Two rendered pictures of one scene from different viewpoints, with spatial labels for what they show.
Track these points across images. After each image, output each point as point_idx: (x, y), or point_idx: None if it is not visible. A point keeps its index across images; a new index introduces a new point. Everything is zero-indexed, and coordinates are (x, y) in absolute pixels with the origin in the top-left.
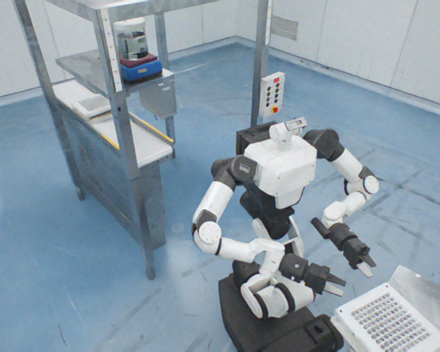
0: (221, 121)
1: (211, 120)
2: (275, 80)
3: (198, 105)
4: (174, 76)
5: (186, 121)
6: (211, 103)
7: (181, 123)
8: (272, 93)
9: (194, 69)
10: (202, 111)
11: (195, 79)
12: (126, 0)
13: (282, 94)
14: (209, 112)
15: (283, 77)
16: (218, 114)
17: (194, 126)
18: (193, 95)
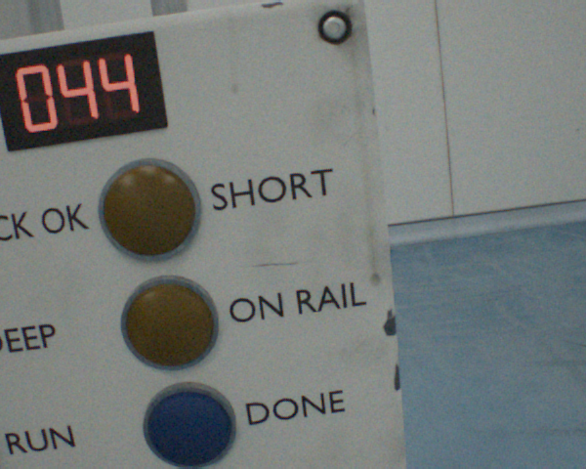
0: None
1: (547, 447)
2: (42, 97)
3: (535, 373)
4: (526, 269)
5: (443, 428)
6: None
7: (416, 436)
8: (58, 357)
9: None
10: (536, 402)
11: None
12: (420, 51)
13: (378, 427)
14: (562, 409)
15: (325, 60)
16: None
17: (459, 456)
18: (545, 335)
